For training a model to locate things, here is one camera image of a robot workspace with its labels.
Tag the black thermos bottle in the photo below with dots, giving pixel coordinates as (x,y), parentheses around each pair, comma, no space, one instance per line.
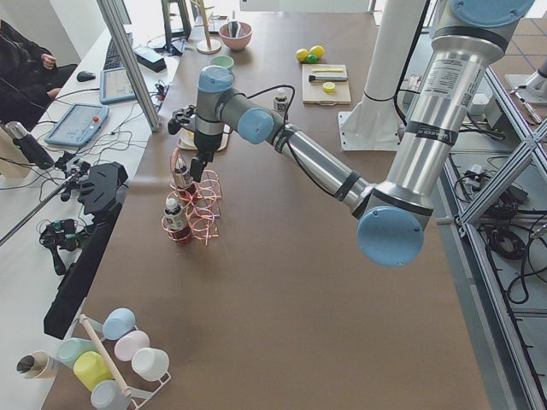
(28,145)

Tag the wooden cutting board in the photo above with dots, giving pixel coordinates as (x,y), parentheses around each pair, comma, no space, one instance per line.
(312,93)

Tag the steel muddler black tip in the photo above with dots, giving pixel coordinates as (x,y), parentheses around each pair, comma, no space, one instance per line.
(312,78)

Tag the pink ice bowl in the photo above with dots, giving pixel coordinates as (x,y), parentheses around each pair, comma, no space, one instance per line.
(239,42)

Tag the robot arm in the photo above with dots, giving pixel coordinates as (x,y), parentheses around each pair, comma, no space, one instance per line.
(393,214)

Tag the steel ice scoop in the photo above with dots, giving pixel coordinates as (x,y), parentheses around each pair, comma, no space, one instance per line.
(234,26)

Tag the green bowl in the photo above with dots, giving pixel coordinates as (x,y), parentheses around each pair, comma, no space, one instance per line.
(222,61)

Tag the aluminium frame post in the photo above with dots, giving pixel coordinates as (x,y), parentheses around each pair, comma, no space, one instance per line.
(113,21)

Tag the blue teach pendant far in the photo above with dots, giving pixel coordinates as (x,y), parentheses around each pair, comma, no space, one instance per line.
(115,86)

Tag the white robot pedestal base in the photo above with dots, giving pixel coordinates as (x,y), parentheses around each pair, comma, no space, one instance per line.
(373,123)

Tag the whole lemon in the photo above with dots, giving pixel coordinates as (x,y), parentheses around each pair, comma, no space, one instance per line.
(302,55)
(318,51)

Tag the yellow plastic knife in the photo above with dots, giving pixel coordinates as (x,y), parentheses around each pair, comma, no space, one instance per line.
(328,70)

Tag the copper wire bottle rack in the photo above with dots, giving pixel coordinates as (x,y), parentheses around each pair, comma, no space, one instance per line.
(203,209)

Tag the white cup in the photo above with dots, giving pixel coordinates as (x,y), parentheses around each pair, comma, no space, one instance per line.
(150,363)

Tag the whole lemon lower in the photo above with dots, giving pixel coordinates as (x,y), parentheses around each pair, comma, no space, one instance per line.
(302,55)

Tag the white wire cup rack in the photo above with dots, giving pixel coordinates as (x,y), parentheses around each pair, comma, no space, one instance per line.
(140,391)

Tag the black monitor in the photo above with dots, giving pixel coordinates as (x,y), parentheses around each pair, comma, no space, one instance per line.
(99,196)

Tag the half lemon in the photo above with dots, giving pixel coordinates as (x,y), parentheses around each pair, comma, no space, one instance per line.
(328,87)

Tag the blue teach pendant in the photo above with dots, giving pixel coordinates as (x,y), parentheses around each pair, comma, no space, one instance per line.
(115,86)
(78,125)

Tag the whole lemon upper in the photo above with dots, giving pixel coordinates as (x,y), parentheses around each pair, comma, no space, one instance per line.
(318,51)

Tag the wooden stand with round base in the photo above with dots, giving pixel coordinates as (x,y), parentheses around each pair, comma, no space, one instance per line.
(208,46)

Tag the pink cup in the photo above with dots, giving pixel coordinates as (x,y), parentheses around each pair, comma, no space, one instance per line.
(127,346)

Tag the seated person in black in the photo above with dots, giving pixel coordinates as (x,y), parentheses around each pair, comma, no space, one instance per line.
(30,78)

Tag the yellow cup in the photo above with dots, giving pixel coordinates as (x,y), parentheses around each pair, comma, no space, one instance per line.
(90,369)

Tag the grey blue cup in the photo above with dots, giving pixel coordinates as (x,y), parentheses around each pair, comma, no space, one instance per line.
(108,396)

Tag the blue teach pendant near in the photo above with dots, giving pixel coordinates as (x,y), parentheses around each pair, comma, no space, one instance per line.
(78,125)

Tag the mint green cup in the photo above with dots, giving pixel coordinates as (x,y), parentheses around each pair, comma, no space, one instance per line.
(72,348)

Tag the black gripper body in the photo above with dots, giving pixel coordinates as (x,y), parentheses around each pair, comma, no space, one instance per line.
(206,147)

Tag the computer mouse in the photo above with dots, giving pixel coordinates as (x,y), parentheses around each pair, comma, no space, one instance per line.
(84,76)

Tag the tea bottle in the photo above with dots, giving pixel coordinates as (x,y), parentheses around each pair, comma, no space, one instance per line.
(176,221)
(182,178)
(280,100)

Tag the black keyboard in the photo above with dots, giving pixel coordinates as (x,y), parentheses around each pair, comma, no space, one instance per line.
(112,58)

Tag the cream rabbit tray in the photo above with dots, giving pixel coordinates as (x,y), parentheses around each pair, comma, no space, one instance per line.
(186,140)

